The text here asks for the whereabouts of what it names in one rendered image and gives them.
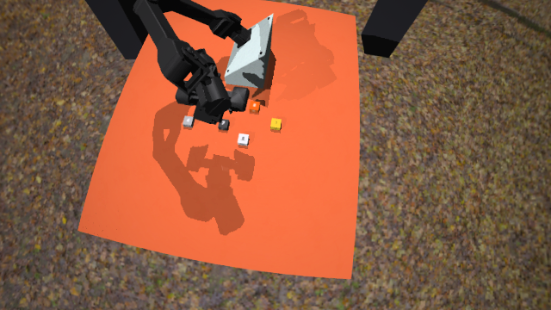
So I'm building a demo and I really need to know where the yellow digit block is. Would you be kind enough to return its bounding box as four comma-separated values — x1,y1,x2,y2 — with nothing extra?
270,118,282,130

